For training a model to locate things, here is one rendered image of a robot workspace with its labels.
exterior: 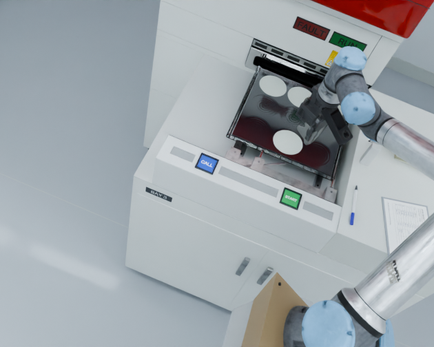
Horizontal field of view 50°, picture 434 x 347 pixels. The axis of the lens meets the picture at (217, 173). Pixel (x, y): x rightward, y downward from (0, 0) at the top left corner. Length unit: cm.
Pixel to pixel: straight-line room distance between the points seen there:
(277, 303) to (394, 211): 50
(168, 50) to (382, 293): 129
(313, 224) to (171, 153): 45
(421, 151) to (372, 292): 39
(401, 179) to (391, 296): 64
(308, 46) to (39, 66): 170
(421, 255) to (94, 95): 213
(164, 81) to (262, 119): 61
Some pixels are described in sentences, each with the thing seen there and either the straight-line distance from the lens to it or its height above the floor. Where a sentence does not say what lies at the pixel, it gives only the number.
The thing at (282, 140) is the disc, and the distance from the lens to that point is 155.
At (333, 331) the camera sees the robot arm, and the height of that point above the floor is 119.
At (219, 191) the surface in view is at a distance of 134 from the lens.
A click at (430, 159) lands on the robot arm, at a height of 128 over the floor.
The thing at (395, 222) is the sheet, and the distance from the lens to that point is 146.
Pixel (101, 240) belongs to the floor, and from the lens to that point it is 226.
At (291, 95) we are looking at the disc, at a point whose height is 90.
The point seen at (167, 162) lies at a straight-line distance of 133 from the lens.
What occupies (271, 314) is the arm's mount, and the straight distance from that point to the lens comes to 113.
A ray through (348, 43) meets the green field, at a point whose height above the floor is 110.
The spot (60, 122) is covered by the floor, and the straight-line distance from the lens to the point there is 263.
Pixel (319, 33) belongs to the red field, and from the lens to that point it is 166.
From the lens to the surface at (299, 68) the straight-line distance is 175.
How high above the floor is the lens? 205
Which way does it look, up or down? 55 degrees down
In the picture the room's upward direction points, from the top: 20 degrees clockwise
